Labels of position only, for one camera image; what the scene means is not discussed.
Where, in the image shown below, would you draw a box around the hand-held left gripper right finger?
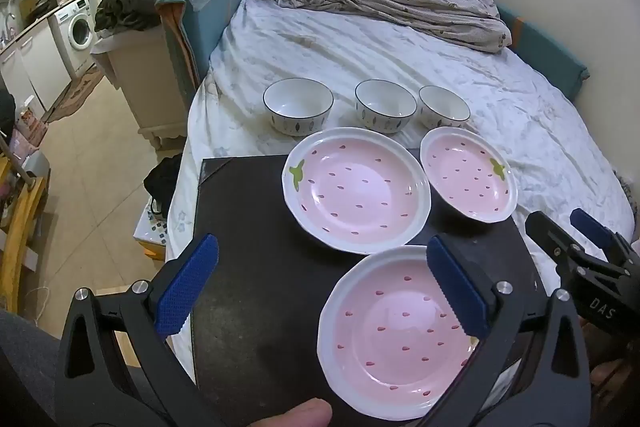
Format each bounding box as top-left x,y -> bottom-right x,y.
425,235 -> 594,427

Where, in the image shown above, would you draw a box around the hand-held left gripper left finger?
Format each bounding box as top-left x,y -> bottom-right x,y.
54,233 -> 226,427

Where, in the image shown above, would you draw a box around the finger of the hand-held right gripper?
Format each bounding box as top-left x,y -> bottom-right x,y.
525,210 -> 584,276
570,208 -> 640,266

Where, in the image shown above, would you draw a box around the pink strawberry plate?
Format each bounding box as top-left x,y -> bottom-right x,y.
419,127 -> 519,224
316,245 -> 482,421
281,127 -> 432,256

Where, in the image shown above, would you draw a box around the white bowl with leaf print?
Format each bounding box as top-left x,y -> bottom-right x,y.
355,80 -> 418,133
263,78 -> 334,137
418,86 -> 472,130

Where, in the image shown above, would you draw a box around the person's left hand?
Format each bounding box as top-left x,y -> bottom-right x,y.
240,398 -> 334,427

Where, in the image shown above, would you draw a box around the black mat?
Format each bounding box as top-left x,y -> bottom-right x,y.
192,147 -> 549,427

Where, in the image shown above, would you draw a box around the black bag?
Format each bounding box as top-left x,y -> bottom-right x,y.
143,154 -> 184,216

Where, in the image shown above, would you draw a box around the yellow wooden chair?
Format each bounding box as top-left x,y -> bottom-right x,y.
0,152 -> 51,314

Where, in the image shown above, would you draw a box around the person's leg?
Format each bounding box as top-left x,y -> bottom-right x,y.
0,307 -> 67,427

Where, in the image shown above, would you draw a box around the white dresser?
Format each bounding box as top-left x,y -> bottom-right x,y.
90,27 -> 197,151

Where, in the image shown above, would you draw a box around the patterned floor rug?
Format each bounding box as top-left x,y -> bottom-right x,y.
46,67 -> 104,124

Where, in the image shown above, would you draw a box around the white bed sheet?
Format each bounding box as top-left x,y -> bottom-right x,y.
167,0 -> 635,383

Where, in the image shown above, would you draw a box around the white kitchen cabinets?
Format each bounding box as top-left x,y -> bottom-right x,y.
0,20 -> 74,114

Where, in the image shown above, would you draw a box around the white washing machine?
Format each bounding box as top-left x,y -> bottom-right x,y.
54,0 -> 96,53

